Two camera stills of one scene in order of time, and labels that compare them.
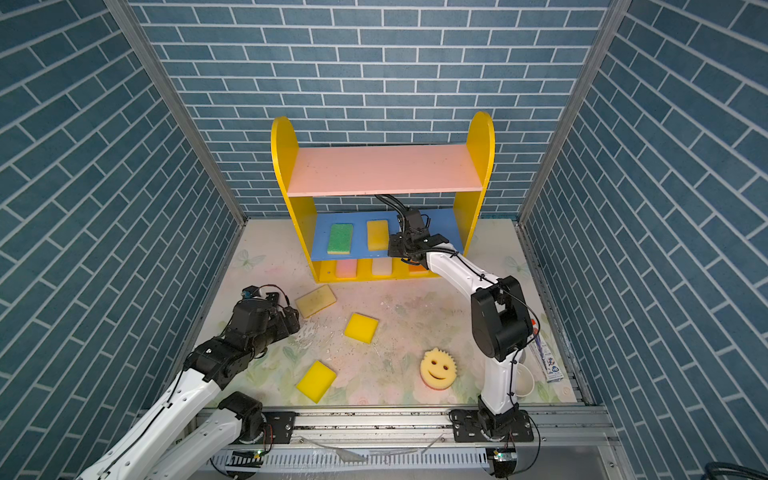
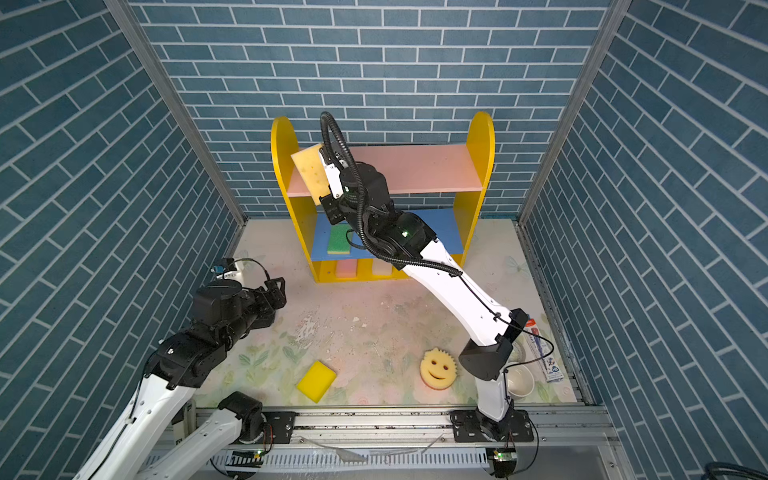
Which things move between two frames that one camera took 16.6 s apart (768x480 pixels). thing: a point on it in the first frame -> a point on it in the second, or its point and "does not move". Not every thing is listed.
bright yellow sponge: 316,381 does not move
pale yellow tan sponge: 316,300 -> 311,169
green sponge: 340,239 does not move
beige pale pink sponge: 382,266 does not move
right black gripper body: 400,246 -> 340,209
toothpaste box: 544,357 does not move
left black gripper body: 276,329 -> 255,307
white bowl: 524,381 does not move
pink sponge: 346,268 does not move
